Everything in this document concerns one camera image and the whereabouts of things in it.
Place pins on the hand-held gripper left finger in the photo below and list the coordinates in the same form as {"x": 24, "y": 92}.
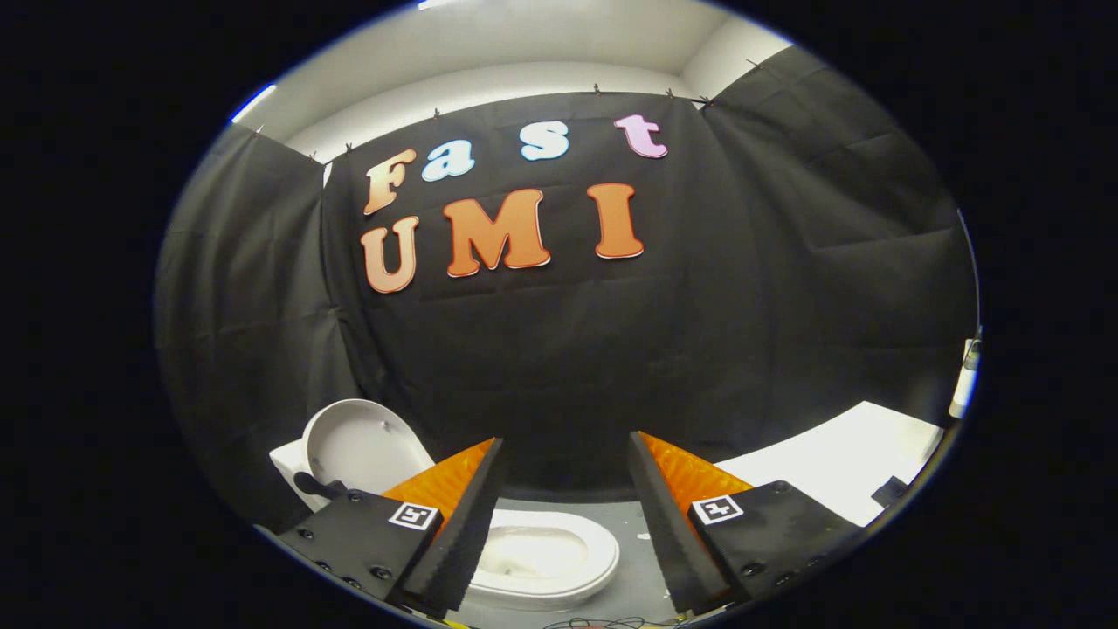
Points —
{"x": 458, "y": 533}

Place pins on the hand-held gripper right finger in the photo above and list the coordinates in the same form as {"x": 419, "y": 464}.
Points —
{"x": 668, "y": 533}

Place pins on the white toilet seat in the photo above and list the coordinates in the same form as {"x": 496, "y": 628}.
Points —
{"x": 603, "y": 550}

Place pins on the white ceramic toilet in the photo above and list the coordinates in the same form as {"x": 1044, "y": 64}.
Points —
{"x": 524, "y": 594}

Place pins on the white drawer cabinet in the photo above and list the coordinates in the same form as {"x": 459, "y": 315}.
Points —
{"x": 838, "y": 454}

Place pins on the black backdrop cloth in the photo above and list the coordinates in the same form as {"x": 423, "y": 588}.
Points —
{"x": 568, "y": 349}

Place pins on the small black flat object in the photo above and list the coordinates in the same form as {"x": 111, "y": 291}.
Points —
{"x": 889, "y": 491}

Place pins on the white plastic bottle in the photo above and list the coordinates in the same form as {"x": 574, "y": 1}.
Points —
{"x": 963, "y": 384}

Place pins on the ceiling light strip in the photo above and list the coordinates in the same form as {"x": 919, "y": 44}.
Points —
{"x": 253, "y": 103}

